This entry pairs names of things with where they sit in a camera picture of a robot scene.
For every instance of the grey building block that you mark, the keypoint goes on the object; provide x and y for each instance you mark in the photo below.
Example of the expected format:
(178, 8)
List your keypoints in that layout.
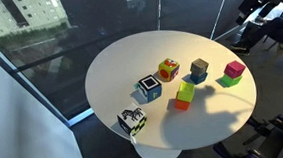
(199, 66)

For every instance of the lime building block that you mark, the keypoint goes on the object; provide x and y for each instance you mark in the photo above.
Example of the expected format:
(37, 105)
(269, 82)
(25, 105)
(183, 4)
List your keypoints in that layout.
(186, 92)

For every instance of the orange building block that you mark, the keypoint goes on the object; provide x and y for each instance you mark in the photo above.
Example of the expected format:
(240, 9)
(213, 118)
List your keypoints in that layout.
(182, 105)

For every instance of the blue building block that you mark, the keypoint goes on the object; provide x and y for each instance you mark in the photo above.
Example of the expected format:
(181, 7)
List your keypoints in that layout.
(197, 79)

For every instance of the green building block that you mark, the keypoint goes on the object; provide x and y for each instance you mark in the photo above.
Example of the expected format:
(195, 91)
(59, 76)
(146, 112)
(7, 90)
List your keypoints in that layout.
(229, 82)

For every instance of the magenta building block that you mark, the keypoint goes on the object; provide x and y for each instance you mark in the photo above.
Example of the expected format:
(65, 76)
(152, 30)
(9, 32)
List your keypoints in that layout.
(234, 69)

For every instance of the blue soft cube black square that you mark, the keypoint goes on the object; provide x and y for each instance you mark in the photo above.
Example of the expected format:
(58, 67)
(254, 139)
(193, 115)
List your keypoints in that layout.
(150, 88)

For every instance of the colourful soft cube orange face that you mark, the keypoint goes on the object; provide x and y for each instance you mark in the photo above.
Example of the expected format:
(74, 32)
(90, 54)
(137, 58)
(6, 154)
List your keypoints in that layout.
(168, 69)

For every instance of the zebra soft cube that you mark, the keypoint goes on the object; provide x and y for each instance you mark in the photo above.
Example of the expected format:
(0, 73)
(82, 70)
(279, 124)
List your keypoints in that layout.
(132, 119)

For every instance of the white round table base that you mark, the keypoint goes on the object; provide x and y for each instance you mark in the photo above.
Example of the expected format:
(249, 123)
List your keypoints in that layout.
(151, 152)

